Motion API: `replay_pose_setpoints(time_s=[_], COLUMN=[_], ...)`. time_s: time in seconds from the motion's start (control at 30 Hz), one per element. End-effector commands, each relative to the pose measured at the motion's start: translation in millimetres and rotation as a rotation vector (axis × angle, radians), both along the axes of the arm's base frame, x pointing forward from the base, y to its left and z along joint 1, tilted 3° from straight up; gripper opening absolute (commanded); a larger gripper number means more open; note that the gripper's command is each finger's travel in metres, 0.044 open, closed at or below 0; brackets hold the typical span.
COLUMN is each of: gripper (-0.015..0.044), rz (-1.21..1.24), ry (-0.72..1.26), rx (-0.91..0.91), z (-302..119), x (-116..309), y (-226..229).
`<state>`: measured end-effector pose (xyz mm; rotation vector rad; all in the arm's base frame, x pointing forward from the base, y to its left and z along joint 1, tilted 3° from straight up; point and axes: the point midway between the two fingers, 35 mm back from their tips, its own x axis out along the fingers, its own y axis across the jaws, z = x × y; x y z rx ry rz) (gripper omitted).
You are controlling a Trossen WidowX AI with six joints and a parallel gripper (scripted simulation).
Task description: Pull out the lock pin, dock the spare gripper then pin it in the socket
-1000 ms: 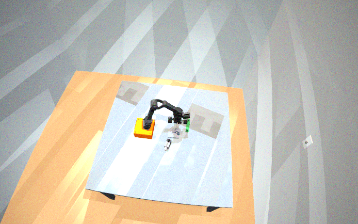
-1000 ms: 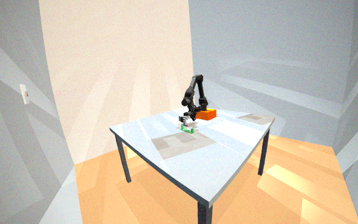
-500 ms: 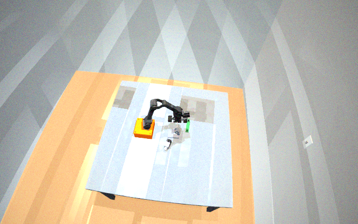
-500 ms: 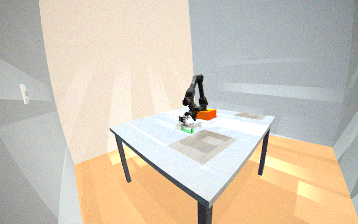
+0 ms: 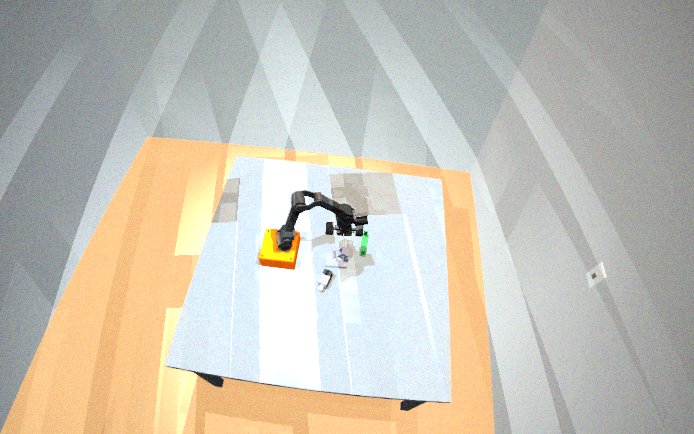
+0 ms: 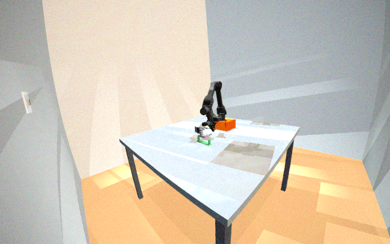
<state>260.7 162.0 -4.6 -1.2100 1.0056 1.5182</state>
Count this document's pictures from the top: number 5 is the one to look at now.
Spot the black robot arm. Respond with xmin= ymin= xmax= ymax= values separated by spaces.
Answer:
xmin=276 ymin=190 xmax=368 ymax=253

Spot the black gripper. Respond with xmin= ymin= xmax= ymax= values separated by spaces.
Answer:
xmin=325 ymin=222 xmax=363 ymax=237

